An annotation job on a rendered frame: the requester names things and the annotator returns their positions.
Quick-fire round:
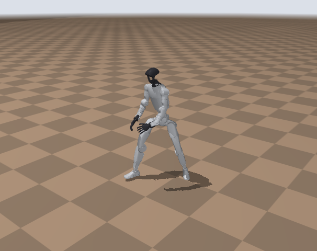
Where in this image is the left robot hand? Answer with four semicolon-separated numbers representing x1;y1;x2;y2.
137;121;155;134

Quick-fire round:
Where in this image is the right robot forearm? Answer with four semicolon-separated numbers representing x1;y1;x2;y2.
135;104;146;120

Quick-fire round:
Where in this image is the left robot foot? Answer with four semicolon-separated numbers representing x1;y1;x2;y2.
183;169;190;180

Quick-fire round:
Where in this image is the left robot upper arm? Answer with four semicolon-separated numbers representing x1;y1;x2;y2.
159;87;169;113

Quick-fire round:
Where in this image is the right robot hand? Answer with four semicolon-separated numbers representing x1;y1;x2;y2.
130;115;140;131

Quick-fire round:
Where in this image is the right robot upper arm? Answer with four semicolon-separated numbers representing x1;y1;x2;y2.
141;84;150;106

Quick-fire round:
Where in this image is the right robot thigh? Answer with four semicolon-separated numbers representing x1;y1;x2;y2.
137;117;156;152

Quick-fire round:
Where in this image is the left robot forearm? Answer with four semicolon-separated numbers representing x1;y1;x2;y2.
150;108;166;127

